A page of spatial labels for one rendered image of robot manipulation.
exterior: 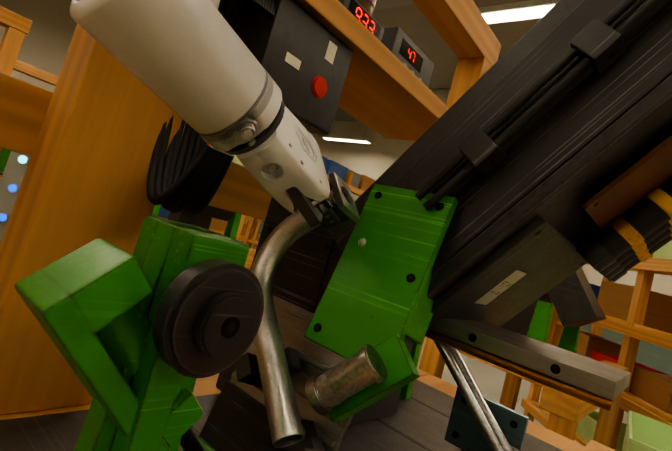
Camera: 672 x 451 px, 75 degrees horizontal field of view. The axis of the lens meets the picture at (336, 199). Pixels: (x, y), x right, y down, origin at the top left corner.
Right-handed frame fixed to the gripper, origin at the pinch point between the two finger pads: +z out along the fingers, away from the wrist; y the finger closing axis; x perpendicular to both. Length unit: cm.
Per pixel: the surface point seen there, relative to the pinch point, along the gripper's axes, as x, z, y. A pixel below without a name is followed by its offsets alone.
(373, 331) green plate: 0.4, 5.1, -15.0
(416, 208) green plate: -9.2, 4.3, -3.6
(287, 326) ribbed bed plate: 11.7, 7.2, -8.9
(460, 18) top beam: -38, 38, 73
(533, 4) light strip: -158, 239, 318
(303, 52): -4.2, -4.7, 24.7
